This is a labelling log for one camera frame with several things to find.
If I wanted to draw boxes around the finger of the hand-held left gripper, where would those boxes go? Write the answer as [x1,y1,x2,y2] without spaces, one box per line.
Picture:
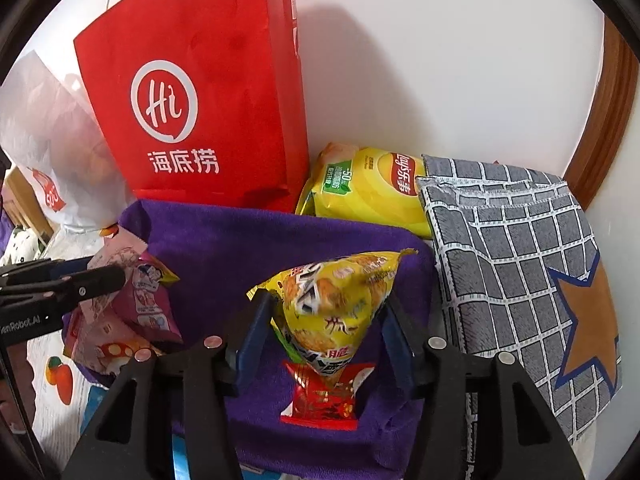
[0,266,127,313]
[0,258,91,286]

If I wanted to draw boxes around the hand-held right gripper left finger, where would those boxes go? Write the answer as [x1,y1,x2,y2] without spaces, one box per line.
[60,291,278,480]

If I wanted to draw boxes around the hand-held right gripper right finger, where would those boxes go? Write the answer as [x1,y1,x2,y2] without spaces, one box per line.
[382,292,583,480]

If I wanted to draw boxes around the purple snack packet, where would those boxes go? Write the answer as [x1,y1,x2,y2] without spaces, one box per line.
[112,255,183,343]

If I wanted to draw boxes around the yellow snack packet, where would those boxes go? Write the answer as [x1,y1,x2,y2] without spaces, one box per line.
[247,248,421,386]

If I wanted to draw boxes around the floral white quilt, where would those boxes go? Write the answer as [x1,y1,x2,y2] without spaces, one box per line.
[0,225,51,267]

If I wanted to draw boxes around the pink snack packet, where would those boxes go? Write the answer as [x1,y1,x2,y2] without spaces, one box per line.
[65,305,166,376]
[87,227,148,286]

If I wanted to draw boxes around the wooden bed headboard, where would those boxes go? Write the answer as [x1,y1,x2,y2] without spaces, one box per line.
[5,167,53,238]

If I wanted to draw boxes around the small red snack packet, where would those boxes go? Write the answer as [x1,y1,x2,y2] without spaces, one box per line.
[280,360,376,432]

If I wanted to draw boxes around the purple towel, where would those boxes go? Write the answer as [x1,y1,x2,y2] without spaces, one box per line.
[75,199,436,480]

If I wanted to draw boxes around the fruit print tablecloth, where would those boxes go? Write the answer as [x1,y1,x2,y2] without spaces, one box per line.
[25,230,131,471]

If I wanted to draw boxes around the grey checked cloth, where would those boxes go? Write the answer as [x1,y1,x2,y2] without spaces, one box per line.
[415,154,625,480]

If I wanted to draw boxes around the white plastic bag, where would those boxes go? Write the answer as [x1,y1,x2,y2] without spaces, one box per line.
[0,50,131,233]

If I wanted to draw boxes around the yellow chips bag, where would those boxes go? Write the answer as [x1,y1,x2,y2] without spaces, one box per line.
[295,142,436,239]

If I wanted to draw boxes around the red paper bag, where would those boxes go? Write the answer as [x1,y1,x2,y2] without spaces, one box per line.
[73,0,310,213]

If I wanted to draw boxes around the brown wooden door frame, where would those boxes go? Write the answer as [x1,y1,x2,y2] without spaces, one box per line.
[562,15,640,211]

